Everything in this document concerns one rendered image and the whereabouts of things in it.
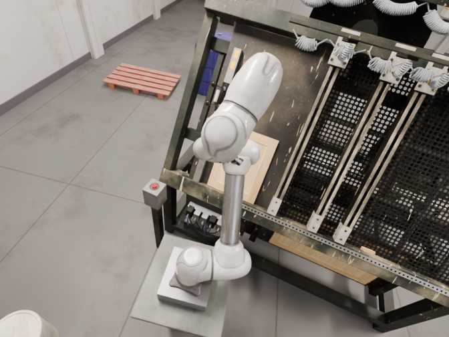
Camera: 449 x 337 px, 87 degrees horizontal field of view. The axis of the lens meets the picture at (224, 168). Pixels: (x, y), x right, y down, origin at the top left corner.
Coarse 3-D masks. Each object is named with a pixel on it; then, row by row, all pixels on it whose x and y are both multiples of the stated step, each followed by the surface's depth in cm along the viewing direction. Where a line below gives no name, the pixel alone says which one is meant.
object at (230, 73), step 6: (240, 54) 152; (234, 60) 153; (228, 72) 156; (234, 72) 155; (228, 78) 157; (198, 162) 173; (204, 162) 172; (198, 168) 174; (198, 174) 175; (198, 180) 176
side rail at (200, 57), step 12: (204, 24) 153; (216, 24) 159; (204, 36) 154; (204, 48) 156; (192, 60) 159; (204, 60) 163; (192, 72) 161; (192, 84) 162; (192, 96) 167; (180, 108) 168; (192, 108) 176; (180, 120) 169; (180, 132) 172; (180, 144) 180; (168, 156) 177; (168, 168) 179
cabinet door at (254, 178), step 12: (252, 132) 162; (264, 144) 161; (276, 144) 159; (264, 156) 163; (216, 168) 173; (252, 168) 167; (264, 168) 164; (216, 180) 175; (252, 180) 168; (252, 192) 170
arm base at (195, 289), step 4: (172, 280) 131; (176, 280) 131; (208, 280) 133; (172, 284) 130; (176, 284) 130; (180, 284) 129; (196, 284) 129; (200, 284) 132; (180, 288) 130; (184, 288) 129; (188, 288) 129; (192, 288) 130; (196, 288) 130; (192, 292) 129; (196, 292) 129
